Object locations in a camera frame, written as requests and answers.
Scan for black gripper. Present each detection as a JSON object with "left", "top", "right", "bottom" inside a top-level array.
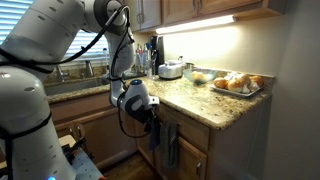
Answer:
[{"left": 127, "top": 108, "right": 160, "bottom": 131}]

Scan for dark blue oven mitt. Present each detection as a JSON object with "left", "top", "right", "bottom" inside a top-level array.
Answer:
[{"left": 144, "top": 118, "right": 161, "bottom": 150}]

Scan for grey robot base table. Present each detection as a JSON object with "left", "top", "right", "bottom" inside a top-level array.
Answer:
[{"left": 59, "top": 135, "right": 107, "bottom": 180}]

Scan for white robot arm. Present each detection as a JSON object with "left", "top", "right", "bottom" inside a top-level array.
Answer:
[{"left": 0, "top": 0, "right": 159, "bottom": 180}]

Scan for grey hanging dish towel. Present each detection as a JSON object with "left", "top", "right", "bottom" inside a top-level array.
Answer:
[{"left": 160, "top": 119, "right": 178, "bottom": 169}]

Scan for silver white kitchen appliance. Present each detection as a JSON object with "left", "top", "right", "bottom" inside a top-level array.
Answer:
[{"left": 158, "top": 60, "right": 183, "bottom": 79}]

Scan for clear plastic bottle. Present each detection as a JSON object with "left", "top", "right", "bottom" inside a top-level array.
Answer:
[{"left": 136, "top": 44, "right": 144, "bottom": 73}]

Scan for soap dispenser pump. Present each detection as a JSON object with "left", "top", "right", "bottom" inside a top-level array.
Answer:
[{"left": 103, "top": 48, "right": 109, "bottom": 74}]

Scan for black soda maker machine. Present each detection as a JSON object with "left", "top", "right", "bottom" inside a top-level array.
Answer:
[{"left": 150, "top": 36, "right": 164, "bottom": 75}]

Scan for glass fruit bowl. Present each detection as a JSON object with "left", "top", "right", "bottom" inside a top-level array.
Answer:
[{"left": 183, "top": 68, "right": 217, "bottom": 84}]

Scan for chrome kitchen faucet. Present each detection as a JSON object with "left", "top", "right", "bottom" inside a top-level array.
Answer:
[{"left": 56, "top": 65, "right": 69, "bottom": 83}]

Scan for steel sink basin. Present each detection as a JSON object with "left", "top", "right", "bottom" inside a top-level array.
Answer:
[{"left": 45, "top": 78, "right": 110, "bottom": 96}]

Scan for wooden upper cabinets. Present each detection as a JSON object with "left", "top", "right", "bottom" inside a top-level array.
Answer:
[{"left": 123, "top": 0, "right": 288, "bottom": 32}]

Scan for wooden cabinets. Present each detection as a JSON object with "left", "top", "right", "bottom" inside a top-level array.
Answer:
[
  {"left": 123, "top": 0, "right": 288, "bottom": 32},
  {"left": 49, "top": 92, "right": 270, "bottom": 180}
]

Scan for white plate of bread rolls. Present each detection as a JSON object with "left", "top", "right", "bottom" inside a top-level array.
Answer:
[{"left": 210, "top": 72, "right": 264, "bottom": 97}]

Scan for under-cabinet light strip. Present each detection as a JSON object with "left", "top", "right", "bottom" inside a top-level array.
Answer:
[{"left": 156, "top": 15, "right": 236, "bottom": 34}]

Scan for wooden lower cabinets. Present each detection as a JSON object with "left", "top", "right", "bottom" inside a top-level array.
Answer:
[{"left": 49, "top": 92, "right": 270, "bottom": 180}]

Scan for window blinds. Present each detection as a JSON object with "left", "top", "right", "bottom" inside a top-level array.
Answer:
[{"left": 1, "top": 0, "right": 102, "bottom": 62}]

